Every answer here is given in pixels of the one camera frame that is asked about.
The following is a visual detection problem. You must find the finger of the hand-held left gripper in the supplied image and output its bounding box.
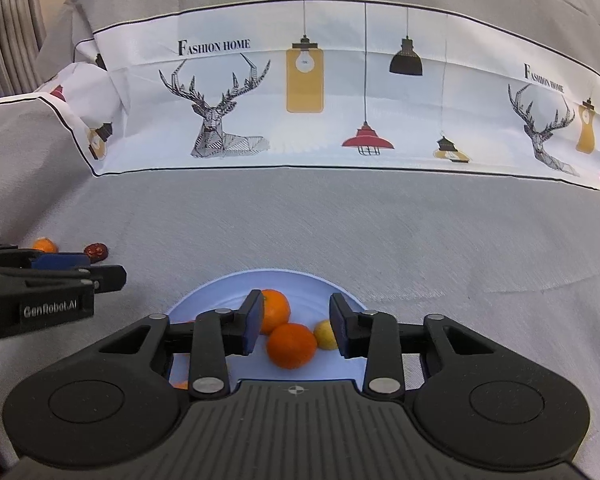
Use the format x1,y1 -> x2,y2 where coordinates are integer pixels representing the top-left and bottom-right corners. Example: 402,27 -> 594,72
0,265 -> 127,294
0,243 -> 92,272

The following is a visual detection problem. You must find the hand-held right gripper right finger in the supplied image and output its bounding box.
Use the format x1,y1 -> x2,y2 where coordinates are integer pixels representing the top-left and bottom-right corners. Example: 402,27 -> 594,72
328,292 -> 496,395

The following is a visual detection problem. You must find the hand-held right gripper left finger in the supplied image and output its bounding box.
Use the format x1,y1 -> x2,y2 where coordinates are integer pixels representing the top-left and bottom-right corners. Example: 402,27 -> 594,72
97,289 -> 266,395

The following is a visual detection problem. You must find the small yellow fruit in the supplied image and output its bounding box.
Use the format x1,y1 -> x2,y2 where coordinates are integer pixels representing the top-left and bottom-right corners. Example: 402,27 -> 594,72
313,320 -> 339,351

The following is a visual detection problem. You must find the orange tangerine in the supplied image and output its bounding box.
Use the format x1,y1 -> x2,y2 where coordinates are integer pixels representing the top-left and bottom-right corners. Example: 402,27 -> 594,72
266,323 -> 318,370
257,289 -> 292,336

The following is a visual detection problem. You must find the blue plate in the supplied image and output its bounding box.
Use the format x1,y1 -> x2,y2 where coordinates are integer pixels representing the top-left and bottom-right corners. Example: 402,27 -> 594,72
167,270 -> 368,391

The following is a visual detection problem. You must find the grey bed sheet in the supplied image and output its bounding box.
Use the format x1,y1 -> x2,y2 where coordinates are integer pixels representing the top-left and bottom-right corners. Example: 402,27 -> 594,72
0,0 -> 600,480

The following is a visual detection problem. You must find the white printed blanket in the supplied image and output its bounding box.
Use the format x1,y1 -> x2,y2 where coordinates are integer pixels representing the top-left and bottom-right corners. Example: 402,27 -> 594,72
0,0 -> 600,198

